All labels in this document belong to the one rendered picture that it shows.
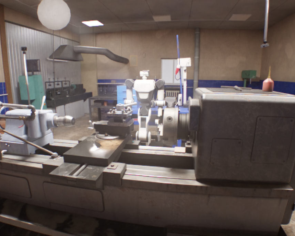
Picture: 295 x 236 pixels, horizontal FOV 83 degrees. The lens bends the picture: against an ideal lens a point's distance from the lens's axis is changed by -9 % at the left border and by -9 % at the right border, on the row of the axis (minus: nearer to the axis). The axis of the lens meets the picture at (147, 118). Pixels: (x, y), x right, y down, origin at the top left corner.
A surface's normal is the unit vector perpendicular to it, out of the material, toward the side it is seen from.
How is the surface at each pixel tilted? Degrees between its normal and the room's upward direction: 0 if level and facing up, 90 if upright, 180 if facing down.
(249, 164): 90
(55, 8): 103
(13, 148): 90
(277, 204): 90
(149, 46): 90
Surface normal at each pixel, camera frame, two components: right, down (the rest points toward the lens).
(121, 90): -0.18, 0.22
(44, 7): 0.17, 0.44
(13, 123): -0.17, -0.03
